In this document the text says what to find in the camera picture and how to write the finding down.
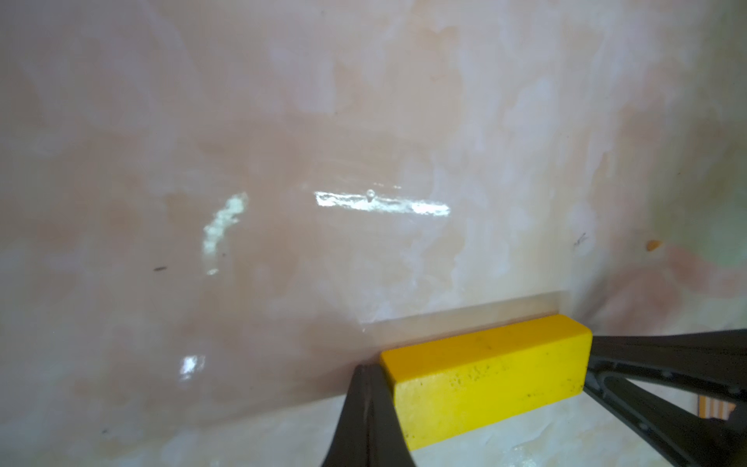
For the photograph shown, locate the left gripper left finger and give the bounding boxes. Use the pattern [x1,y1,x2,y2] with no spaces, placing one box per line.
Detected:
[322,364,416,467]

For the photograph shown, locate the long yellow block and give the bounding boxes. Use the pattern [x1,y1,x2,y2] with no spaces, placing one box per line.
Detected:
[381,314,593,451]

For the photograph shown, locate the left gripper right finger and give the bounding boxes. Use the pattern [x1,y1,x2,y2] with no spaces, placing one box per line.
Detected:
[584,329,746,467]

